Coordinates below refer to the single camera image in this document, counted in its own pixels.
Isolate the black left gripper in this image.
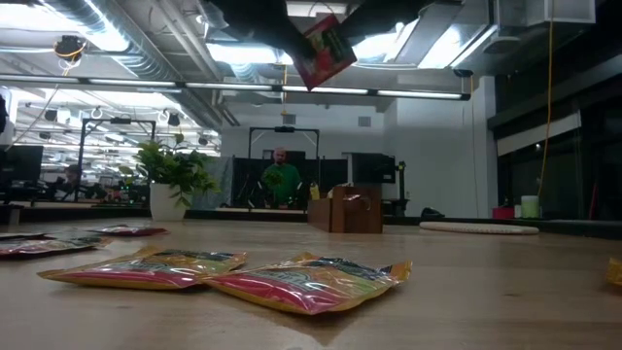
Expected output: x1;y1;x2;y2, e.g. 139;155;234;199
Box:
213;0;312;58

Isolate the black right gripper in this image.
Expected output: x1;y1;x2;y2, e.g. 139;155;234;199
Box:
339;0;463;43

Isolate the brown wooden tea organizer box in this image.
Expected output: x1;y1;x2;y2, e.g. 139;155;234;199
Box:
307;184;384;234

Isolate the small dark green plant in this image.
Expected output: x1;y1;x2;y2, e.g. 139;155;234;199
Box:
261;169;286;193

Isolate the person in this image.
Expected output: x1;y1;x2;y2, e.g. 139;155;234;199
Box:
61;163;85;196
259;147;302;210

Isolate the black partition panel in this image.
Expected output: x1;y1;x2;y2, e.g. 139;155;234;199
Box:
231;156;349;209

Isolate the black floor stand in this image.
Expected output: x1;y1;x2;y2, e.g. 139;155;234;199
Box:
396;159;410;216

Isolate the long ceiling light strip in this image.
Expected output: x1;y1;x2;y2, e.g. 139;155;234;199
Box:
0;74;471;101

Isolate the green plant in white pot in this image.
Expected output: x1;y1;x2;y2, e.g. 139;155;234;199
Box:
119;133;223;223

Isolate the pale green cup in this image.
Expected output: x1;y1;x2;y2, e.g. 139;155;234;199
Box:
520;193;541;219

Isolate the red stick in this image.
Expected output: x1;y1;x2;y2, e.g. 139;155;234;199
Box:
587;178;600;220

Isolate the black computer monitor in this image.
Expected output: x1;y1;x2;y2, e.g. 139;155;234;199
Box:
0;144;45;185

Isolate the black gantry frame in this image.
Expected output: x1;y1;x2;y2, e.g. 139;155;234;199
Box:
247;125;321;210

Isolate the black wall screen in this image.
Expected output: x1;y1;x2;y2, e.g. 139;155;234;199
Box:
350;153;397;185

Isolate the yellow hanging cable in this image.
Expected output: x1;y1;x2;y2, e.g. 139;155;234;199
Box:
536;0;555;195

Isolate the black robot station frame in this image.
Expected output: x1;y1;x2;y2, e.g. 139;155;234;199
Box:
75;118;157;203

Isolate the black yellow ceiling cable reel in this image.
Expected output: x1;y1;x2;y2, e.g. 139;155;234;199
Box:
52;34;89;65

